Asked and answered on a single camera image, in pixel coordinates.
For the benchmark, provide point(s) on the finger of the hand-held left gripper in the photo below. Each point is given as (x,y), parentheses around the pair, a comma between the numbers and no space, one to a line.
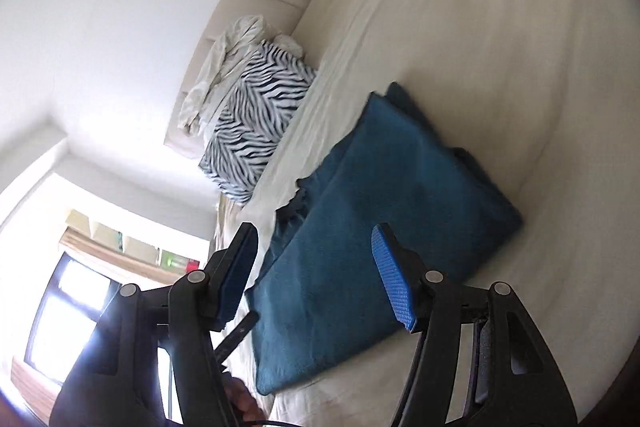
(240,331)

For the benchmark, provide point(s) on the white crumpled duvet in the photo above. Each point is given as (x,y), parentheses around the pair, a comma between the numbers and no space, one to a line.
(215,67)

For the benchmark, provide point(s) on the person's left hand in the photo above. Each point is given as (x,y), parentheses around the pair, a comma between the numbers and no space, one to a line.
(242,402)

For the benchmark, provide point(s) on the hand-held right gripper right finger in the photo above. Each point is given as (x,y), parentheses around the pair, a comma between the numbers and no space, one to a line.
(395,277)

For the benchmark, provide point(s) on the white wall shelf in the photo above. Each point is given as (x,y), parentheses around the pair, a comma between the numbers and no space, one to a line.
(140,239)

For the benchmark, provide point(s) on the zebra print pillow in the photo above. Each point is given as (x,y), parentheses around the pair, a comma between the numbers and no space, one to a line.
(250,127)

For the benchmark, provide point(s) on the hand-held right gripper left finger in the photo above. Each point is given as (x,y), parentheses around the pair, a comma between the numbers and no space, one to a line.
(232,287)

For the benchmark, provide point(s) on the dark teal sweater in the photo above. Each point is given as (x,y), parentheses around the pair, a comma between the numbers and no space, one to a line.
(380,187)

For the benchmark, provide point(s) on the dark framed window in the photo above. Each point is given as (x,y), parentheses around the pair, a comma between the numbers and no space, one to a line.
(65,307)

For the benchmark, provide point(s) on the red box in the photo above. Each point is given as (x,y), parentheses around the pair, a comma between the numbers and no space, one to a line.
(191,265)

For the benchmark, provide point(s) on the bed with beige sheet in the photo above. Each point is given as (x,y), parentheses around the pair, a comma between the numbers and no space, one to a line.
(475,32)

